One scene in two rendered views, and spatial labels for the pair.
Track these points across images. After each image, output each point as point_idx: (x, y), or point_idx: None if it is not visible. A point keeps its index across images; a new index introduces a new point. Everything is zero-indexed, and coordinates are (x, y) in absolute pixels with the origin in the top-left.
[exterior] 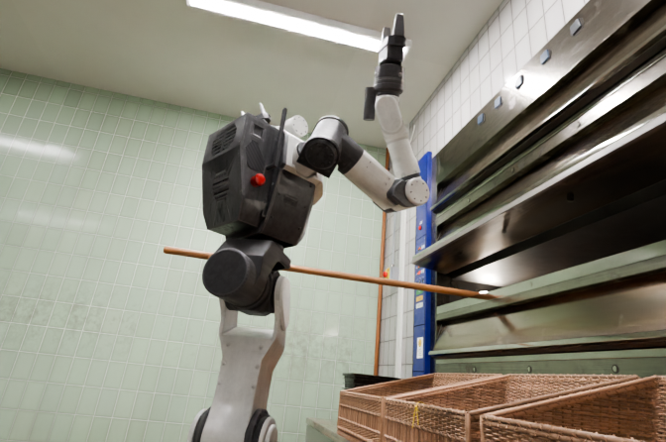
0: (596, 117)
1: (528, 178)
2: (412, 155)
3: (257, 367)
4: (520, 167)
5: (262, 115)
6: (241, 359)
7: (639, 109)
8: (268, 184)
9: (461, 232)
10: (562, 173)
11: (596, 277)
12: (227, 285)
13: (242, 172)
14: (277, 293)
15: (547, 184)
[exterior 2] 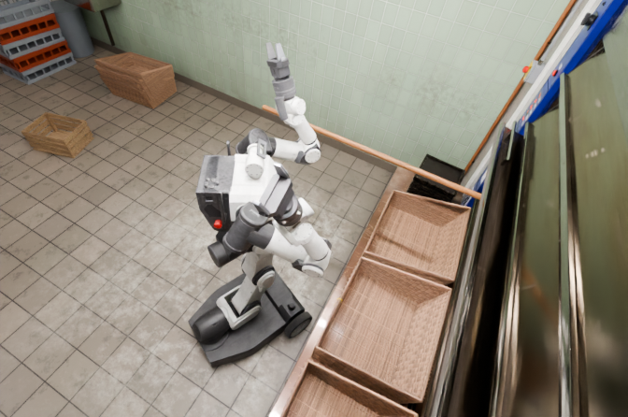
0: (560, 331)
1: (555, 228)
2: (313, 251)
3: (255, 263)
4: (560, 211)
5: (276, 64)
6: (250, 254)
7: (553, 403)
8: (228, 220)
9: (483, 193)
10: (453, 329)
11: None
12: (215, 263)
13: (207, 220)
14: (253, 251)
15: (456, 310)
